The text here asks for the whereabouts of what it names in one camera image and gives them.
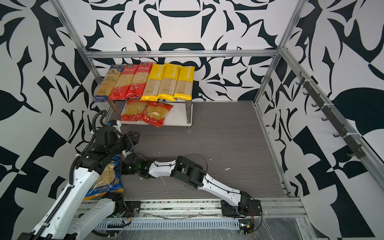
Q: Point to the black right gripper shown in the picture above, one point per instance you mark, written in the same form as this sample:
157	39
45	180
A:
122	165

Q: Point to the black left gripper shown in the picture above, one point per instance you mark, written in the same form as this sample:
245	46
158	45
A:
131	136

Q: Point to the blue-bottom pasta bag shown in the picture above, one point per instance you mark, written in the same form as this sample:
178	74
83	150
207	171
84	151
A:
108	182

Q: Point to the red macaroni bag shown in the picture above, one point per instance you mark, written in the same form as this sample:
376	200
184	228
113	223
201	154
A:
156	113
134	110

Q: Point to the blue-ended spaghetti bag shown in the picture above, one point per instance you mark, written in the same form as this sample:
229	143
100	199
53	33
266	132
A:
108	83

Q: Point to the red long spaghetti bag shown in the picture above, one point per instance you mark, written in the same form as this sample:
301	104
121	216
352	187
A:
122	86

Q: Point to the red noodle bag long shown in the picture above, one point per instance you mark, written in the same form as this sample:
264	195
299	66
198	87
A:
139	81

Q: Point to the yellow spaghetti bag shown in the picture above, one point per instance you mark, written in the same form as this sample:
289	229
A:
169	83
184	86
153	84

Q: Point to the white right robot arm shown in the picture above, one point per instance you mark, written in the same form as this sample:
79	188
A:
234	203

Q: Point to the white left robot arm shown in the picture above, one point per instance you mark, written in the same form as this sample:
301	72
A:
84	171

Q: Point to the white two-tier shelf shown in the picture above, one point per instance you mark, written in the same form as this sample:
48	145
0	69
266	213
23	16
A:
180	114

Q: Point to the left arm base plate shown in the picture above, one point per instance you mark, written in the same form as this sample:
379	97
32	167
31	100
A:
126	209

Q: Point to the white slotted cable duct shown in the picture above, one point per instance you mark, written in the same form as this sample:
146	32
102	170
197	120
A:
168	224

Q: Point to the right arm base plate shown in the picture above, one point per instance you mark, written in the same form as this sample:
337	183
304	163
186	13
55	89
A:
253	207

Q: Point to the aluminium frame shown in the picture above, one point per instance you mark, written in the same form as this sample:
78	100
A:
371	161

